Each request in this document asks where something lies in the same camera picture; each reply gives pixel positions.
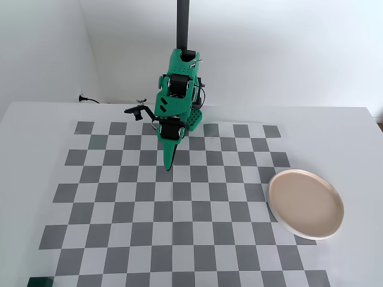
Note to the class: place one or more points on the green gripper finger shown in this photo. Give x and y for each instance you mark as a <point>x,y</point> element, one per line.
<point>169,152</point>

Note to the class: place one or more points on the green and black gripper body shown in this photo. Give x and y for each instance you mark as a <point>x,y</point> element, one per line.
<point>170,132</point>

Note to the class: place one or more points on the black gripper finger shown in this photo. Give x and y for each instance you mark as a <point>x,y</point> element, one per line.
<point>174,158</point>

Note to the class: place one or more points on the dark green dice cube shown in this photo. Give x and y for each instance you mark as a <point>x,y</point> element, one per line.
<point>40,282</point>

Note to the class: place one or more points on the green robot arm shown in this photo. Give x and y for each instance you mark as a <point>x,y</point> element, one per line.
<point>179,64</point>

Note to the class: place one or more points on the beige round plate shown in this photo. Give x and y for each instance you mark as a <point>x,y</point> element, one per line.
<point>305,203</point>

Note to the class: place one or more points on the black vertical pole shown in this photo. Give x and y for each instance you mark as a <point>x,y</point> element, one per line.
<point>183,24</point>

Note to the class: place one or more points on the black wrist camera board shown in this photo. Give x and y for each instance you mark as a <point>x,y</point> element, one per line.
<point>136,112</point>

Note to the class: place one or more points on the black wall plug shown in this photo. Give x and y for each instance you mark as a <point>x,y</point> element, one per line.
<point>81,98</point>

